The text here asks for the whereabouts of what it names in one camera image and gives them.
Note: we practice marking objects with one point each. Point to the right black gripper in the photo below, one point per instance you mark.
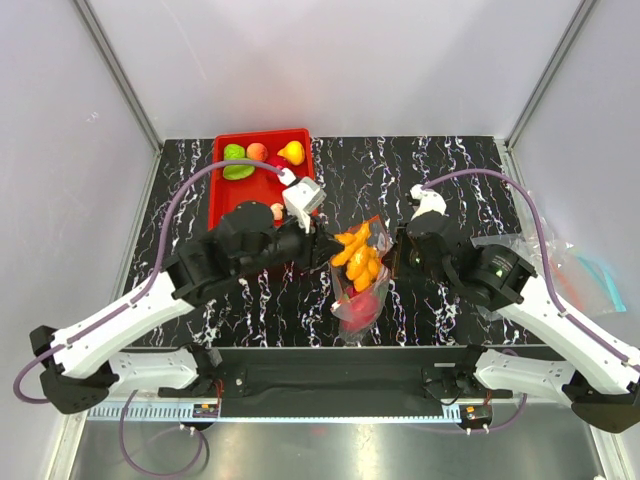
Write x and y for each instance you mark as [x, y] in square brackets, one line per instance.
[402, 243]

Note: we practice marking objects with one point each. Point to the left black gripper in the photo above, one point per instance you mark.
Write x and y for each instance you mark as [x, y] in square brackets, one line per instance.
[316, 246]

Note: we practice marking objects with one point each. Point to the orange ginger root toy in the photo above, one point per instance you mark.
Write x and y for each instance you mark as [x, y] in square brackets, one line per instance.
[360, 261]

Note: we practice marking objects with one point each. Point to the clear bag orange zipper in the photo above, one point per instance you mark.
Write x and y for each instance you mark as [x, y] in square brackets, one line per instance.
[382, 242]

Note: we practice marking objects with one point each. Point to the pink dragon fruit toy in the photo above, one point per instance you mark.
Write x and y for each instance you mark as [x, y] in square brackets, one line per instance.
[357, 310]

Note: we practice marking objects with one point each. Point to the small pink white toy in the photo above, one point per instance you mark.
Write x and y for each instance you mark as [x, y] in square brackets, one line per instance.
[277, 210]

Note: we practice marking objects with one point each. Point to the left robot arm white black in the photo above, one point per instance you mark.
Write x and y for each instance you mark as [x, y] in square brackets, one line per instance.
[88, 362]

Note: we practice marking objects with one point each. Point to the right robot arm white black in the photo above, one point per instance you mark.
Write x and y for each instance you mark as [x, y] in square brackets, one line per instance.
[596, 373]

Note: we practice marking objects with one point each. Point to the spare zip bags pile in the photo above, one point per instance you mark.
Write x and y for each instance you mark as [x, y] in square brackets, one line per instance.
[578, 278]

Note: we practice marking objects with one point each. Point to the red apple toy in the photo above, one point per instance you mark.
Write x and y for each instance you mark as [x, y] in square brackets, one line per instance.
[280, 162]

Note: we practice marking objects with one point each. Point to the yellow pear toy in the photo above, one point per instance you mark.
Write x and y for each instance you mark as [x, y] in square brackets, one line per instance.
[293, 152]

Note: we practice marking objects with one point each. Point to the red plastic tray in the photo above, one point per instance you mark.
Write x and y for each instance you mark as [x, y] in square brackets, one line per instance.
[262, 186]

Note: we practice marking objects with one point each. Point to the peach toy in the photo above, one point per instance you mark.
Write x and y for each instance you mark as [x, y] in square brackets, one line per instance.
[257, 151]

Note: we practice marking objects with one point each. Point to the green starfruit toy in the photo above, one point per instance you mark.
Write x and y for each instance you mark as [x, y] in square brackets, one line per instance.
[237, 172]

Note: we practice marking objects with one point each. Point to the green bumpy fruit toy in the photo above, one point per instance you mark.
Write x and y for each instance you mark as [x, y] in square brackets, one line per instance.
[234, 151]

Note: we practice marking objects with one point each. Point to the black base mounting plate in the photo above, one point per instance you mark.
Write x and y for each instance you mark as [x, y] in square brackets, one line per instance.
[393, 376]

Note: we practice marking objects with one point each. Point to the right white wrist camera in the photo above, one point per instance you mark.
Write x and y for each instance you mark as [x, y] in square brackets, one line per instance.
[425, 201]

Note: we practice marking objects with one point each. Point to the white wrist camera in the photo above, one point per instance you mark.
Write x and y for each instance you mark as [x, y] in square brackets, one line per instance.
[425, 201]
[301, 199]

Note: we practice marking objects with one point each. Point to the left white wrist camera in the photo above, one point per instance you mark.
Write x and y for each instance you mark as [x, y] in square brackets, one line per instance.
[301, 199]

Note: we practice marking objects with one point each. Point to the white slotted cable duct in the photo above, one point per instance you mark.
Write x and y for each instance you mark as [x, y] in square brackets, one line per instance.
[233, 411]

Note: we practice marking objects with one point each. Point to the right aluminium frame post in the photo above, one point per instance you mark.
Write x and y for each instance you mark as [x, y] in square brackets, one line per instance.
[572, 31]

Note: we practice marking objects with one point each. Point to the aluminium frame post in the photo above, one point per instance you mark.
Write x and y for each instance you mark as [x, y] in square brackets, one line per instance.
[100, 40]
[572, 31]

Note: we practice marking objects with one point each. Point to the left aluminium frame post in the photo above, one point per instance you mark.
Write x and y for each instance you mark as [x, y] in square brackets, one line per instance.
[100, 40]

